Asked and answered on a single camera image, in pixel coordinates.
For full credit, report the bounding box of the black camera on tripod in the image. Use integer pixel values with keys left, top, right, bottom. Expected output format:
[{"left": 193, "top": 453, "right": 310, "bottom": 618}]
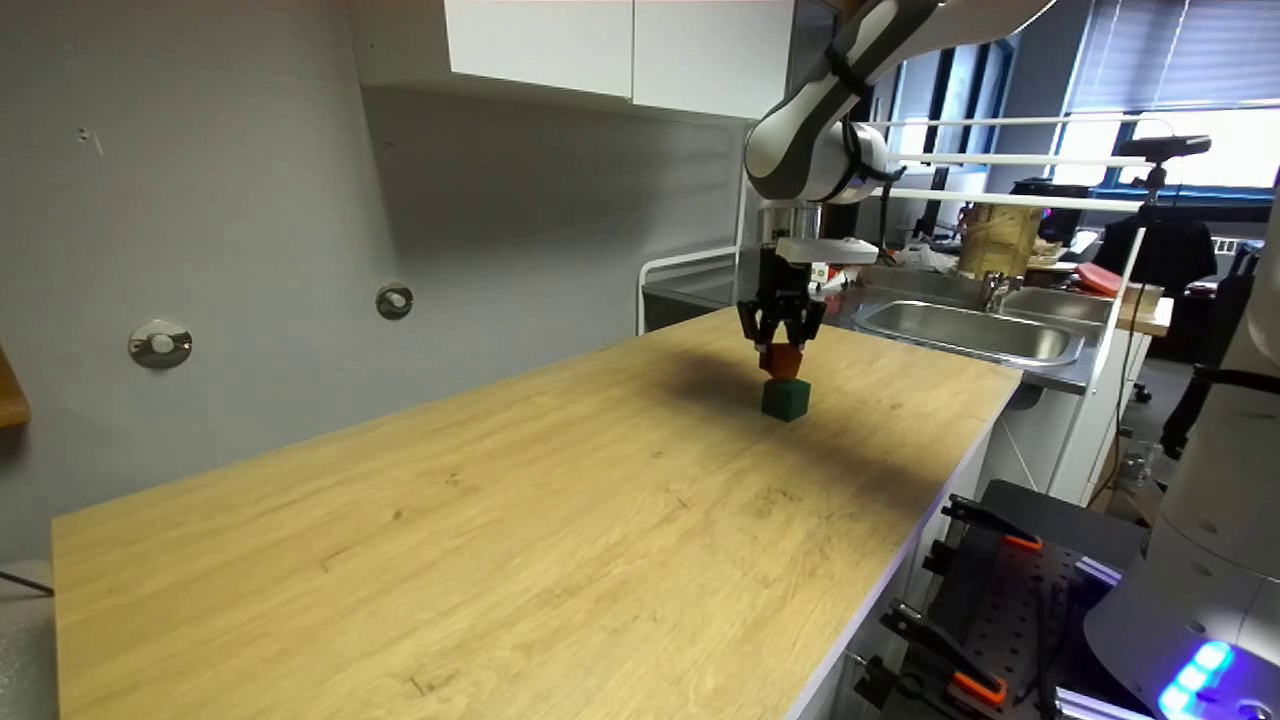
[{"left": 1082, "top": 129, "right": 1218, "bottom": 456}]

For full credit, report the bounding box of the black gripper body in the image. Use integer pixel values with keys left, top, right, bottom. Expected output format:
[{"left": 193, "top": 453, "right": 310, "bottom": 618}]
[{"left": 738, "top": 236, "right": 832, "bottom": 343}]

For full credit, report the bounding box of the white robot control base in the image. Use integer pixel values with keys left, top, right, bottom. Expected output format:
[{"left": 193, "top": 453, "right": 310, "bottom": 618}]
[{"left": 1082, "top": 183, "right": 1280, "bottom": 720}]

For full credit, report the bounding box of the round metal wall fitting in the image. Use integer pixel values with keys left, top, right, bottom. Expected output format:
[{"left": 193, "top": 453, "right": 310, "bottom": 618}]
[
  {"left": 124, "top": 318, "right": 195, "bottom": 372},
  {"left": 373, "top": 279, "right": 416, "bottom": 325}
]

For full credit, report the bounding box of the green cube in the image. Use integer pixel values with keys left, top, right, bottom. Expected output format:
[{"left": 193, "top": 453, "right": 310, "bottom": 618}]
[{"left": 755, "top": 372, "right": 815, "bottom": 430}]

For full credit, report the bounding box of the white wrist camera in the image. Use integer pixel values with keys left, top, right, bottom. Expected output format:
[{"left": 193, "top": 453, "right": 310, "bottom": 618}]
[{"left": 806, "top": 254, "right": 858, "bottom": 306}]

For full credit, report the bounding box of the black orange bar clamp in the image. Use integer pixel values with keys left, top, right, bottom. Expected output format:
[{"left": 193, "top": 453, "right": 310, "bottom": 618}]
[
  {"left": 937, "top": 494, "right": 1050, "bottom": 560},
  {"left": 852, "top": 599, "right": 1016, "bottom": 720}
]

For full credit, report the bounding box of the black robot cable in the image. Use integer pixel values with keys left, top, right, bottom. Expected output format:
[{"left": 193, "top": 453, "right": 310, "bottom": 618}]
[{"left": 822, "top": 37, "right": 913, "bottom": 214}]

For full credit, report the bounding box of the orange cube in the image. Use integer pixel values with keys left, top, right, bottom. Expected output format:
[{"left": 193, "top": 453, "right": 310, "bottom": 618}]
[{"left": 760, "top": 340, "right": 808, "bottom": 384}]

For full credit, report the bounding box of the stainless steel sink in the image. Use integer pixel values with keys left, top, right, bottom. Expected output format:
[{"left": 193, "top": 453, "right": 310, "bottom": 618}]
[{"left": 636, "top": 246, "right": 1176, "bottom": 392}]

